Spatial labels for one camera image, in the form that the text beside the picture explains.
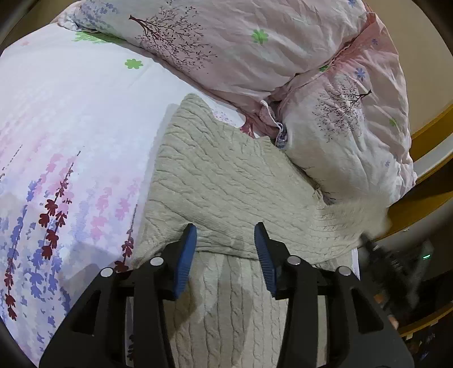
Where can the white floral bed sheet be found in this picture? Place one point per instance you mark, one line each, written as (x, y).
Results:
(78, 148)

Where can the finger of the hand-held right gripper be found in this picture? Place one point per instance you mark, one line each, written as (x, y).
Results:
(373, 254)

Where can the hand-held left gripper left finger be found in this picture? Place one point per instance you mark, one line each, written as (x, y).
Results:
(185, 260)

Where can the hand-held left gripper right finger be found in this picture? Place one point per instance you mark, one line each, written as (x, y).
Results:
(265, 262)

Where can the pink floral duvet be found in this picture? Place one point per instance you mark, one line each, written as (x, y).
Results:
(247, 46)

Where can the yellow wooden bed frame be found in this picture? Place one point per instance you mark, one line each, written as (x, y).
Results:
(430, 205)

